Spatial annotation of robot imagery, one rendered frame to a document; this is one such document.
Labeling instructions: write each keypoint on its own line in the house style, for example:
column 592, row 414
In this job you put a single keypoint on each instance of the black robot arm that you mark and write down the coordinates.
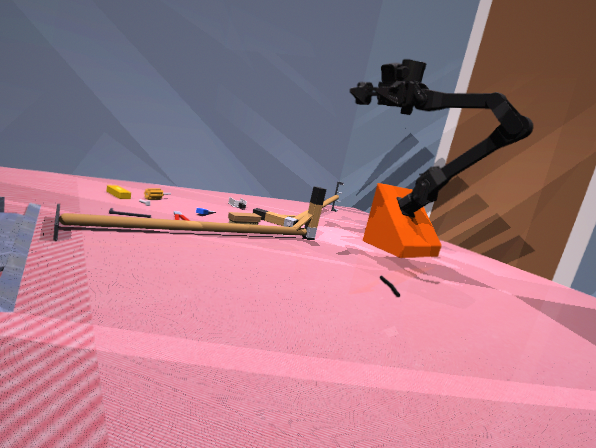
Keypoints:
column 514, row 127

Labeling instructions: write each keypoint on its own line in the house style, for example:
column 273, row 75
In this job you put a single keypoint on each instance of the yellow rectangular block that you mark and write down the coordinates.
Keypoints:
column 121, row 193

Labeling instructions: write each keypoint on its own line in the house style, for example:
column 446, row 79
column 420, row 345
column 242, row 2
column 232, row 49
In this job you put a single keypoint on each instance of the dark grey l-shaped rod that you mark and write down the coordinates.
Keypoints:
column 129, row 214

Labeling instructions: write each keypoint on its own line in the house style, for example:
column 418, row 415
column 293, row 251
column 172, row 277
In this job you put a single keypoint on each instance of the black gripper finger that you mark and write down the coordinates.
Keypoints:
column 393, row 94
column 359, row 92

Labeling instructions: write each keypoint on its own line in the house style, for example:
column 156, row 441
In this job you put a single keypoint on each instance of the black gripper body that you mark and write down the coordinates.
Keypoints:
column 407, row 98

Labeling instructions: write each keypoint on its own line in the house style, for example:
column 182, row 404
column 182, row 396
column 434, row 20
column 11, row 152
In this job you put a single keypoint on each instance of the red-handled pliers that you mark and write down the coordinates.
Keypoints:
column 179, row 214

